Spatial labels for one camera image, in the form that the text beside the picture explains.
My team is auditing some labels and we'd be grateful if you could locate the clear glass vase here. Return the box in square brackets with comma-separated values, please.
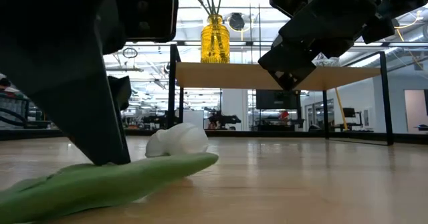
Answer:
[314, 52, 341, 68]

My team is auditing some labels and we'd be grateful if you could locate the white tulip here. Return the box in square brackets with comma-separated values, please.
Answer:
[0, 122, 220, 224]

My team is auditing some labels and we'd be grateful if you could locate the yellow hanging cord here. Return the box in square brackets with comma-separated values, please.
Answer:
[334, 88, 348, 131]

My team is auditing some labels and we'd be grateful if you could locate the yellow glass vase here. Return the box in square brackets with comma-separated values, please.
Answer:
[200, 13, 231, 64]

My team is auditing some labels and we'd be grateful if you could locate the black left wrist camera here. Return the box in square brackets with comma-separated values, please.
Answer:
[113, 0, 179, 43]

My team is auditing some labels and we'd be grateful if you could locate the black ceiling cable reel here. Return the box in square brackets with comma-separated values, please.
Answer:
[227, 12, 247, 32]

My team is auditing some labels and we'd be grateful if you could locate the black hanging cable loop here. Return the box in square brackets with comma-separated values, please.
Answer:
[122, 47, 139, 60]

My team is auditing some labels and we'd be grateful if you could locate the black curved hose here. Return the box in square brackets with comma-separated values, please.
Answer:
[0, 107, 27, 128]

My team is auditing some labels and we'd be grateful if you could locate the wooden shelf black frame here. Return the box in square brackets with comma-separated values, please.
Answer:
[167, 43, 395, 146]

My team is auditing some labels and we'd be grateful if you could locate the red tulip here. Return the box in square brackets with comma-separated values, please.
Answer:
[177, 0, 212, 17]

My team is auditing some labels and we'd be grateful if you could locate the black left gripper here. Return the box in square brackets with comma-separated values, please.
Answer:
[0, 0, 131, 166]

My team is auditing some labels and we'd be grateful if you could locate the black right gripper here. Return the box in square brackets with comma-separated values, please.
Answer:
[257, 0, 381, 91]

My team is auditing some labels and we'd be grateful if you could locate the large black monitor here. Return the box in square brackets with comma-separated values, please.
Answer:
[255, 89, 302, 110]

